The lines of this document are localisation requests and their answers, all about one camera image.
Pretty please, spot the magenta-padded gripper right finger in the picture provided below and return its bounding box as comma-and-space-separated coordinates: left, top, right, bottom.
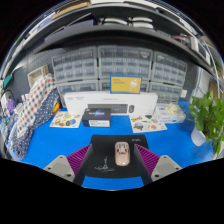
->
133, 143, 183, 186

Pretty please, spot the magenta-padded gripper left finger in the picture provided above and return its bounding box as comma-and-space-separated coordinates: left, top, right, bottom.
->
43, 143, 95, 187

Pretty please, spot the transparent rose gold computer mouse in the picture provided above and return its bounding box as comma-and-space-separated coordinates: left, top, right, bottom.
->
114, 141, 131, 167

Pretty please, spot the black mouse pad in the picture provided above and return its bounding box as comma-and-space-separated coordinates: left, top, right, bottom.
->
84, 134, 150, 179

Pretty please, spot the sticker sheet with travel drawings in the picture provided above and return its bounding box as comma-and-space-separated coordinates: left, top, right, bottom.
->
128, 114, 168, 134

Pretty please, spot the sticker sheet with food drawings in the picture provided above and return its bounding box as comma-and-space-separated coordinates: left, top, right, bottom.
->
49, 110, 83, 129

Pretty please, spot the small dark blue box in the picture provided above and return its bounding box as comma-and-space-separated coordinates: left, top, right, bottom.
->
81, 107, 112, 128

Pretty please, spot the white tissue box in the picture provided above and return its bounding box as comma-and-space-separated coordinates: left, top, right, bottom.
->
153, 102, 187, 124

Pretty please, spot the white plant pot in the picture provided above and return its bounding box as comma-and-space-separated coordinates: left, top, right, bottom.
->
190, 128, 208, 148

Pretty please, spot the dark blue dotted cloth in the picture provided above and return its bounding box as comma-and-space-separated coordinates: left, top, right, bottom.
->
11, 87, 61, 161

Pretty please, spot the small yellow object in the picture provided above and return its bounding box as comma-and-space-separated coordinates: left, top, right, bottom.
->
52, 102, 61, 114

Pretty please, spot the white keyboard packaging box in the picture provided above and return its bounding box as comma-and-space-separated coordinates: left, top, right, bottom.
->
63, 91, 159, 116

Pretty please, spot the green leafy plant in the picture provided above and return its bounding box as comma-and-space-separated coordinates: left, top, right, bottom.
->
188, 91, 224, 156

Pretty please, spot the white dotted cloth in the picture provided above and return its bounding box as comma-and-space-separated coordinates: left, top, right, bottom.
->
16, 73, 56, 138

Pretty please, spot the yellow sign card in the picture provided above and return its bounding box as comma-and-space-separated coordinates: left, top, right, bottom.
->
109, 73, 143, 95

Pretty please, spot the purple soft object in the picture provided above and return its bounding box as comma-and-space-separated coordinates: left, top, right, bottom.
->
5, 98, 16, 118

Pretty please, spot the white woven basket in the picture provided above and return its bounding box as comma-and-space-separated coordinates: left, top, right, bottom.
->
27, 64, 50, 88

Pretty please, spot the dark wall shelf unit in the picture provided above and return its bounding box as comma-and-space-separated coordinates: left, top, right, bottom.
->
3, 0, 221, 78

